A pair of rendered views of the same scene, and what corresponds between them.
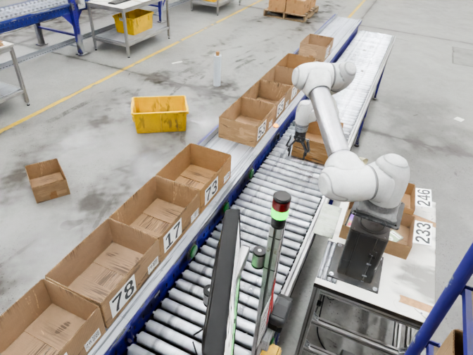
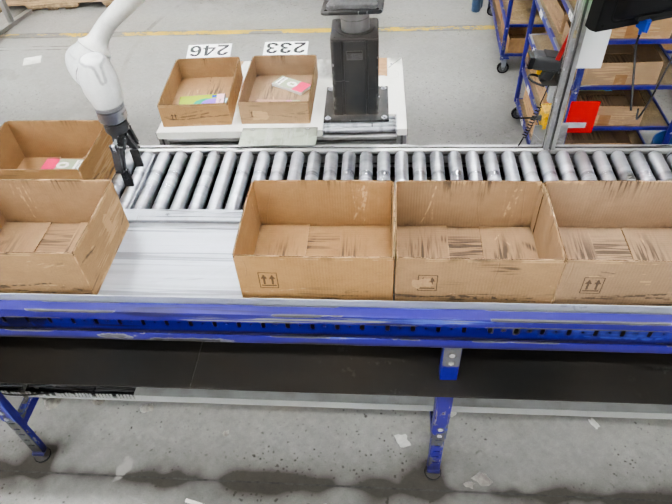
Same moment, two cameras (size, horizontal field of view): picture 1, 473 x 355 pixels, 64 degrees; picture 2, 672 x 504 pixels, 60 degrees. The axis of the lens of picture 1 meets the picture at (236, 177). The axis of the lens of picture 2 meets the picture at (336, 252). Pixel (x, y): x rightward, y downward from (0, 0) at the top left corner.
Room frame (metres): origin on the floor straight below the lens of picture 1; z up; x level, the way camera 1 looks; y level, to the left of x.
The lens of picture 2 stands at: (2.08, 1.33, 2.04)
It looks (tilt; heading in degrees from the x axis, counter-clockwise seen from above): 45 degrees down; 254
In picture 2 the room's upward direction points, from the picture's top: 4 degrees counter-clockwise
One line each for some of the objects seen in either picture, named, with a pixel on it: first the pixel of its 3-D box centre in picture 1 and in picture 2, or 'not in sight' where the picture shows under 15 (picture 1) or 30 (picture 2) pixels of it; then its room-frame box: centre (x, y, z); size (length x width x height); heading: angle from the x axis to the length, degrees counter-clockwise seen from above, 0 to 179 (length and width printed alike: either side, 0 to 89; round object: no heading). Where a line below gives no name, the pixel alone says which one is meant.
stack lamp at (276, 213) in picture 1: (280, 206); not in sight; (0.83, -0.13, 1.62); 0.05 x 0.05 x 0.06
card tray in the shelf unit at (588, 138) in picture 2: not in sight; (584, 127); (0.24, -0.60, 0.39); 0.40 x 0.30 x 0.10; 68
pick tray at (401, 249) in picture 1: (376, 226); (280, 88); (1.66, -0.85, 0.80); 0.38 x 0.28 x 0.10; 68
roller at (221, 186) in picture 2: (284, 191); (218, 197); (2.03, -0.33, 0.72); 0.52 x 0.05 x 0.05; 68
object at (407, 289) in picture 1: (382, 239); (287, 95); (1.62, -0.89, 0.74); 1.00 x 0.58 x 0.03; 159
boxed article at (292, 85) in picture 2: (389, 239); (291, 85); (1.59, -0.91, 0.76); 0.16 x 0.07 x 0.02; 127
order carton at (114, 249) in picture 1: (108, 268); (626, 242); (1.09, 0.54, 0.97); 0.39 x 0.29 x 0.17; 158
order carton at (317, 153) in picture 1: (317, 139); (49, 163); (2.57, -0.61, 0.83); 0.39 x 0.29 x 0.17; 158
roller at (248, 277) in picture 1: (237, 272); (440, 198); (1.31, -0.04, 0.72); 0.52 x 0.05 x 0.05; 68
